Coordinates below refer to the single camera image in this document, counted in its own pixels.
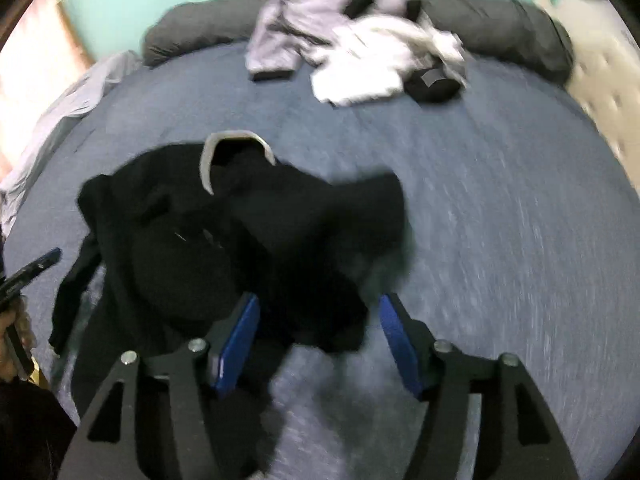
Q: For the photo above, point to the white shirt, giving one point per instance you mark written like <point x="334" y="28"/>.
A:
<point x="360" y="65"/>

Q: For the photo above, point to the black t-shirt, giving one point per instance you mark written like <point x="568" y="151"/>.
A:
<point x="260" y="240"/>

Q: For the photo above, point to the light grey sheet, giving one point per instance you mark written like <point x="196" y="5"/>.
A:
<point x="60" y="120"/>

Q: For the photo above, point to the person's left forearm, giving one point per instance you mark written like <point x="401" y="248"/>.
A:
<point x="30" y="435"/>

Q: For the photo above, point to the black garment white stripe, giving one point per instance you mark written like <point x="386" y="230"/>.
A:
<point x="432" y="85"/>

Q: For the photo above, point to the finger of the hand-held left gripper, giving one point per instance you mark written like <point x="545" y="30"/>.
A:
<point x="37" y="266"/>

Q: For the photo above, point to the bed with blue sheet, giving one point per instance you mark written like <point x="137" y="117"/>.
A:
<point x="500" y="240"/>

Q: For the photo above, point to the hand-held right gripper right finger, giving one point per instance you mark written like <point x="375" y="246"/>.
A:
<point x="400" y="345"/>

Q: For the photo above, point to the pile of mixed clothes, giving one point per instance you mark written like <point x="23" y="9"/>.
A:
<point x="295" y="20"/>

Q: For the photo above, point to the beige tufted headboard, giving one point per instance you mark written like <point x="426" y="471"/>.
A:
<point x="600" y="60"/>

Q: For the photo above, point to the wooden window frame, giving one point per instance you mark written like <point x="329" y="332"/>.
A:
<point x="75" y="35"/>

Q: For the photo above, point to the person's left hand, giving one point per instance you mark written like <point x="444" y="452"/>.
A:
<point x="6" y="360"/>

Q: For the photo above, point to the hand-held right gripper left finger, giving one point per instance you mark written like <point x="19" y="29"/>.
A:
<point x="239" y="345"/>

